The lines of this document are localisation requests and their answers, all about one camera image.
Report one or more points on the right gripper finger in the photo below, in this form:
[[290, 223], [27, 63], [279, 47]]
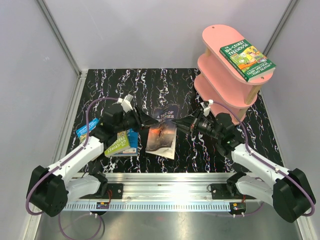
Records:
[[184, 128], [186, 121]]

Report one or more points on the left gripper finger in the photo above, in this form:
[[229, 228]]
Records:
[[145, 127], [144, 118]]

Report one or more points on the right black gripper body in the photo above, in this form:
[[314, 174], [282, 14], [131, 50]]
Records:
[[204, 126]]

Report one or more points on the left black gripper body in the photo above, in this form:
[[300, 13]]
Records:
[[131, 121]]

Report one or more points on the blue paperback book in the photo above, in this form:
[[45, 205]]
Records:
[[133, 142]]

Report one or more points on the dark Tale of Two Cities book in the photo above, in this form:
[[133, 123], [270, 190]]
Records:
[[161, 140]]

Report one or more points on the lime 65-storey treehouse book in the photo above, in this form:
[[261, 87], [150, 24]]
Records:
[[121, 144]]

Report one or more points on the blue 26-storey treehouse book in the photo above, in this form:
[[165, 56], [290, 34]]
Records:
[[82, 131]]

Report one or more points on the green 104-storey treehouse book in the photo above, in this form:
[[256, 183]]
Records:
[[247, 60]]

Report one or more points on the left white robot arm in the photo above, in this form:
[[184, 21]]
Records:
[[51, 188]]

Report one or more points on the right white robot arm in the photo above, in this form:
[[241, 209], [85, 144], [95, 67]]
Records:
[[287, 191]]

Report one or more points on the black marble pattern mat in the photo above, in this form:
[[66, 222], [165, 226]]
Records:
[[158, 87]]

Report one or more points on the pink three-tier shelf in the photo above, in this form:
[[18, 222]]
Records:
[[219, 81]]

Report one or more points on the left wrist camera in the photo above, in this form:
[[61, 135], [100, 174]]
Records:
[[126, 103]]

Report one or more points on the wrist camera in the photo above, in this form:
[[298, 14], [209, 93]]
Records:
[[206, 105], [126, 103]]

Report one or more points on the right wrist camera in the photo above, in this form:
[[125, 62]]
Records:
[[206, 105]]

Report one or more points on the aluminium rail frame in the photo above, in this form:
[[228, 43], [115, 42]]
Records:
[[180, 188]]

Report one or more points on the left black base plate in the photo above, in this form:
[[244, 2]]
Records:
[[113, 190]]

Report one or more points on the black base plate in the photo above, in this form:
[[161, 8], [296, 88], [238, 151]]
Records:
[[113, 190], [222, 191]]

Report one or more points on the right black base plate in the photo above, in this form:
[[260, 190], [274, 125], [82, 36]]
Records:
[[222, 191]]

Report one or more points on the slotted cable duct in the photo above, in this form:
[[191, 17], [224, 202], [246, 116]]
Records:
[[148, 206]]

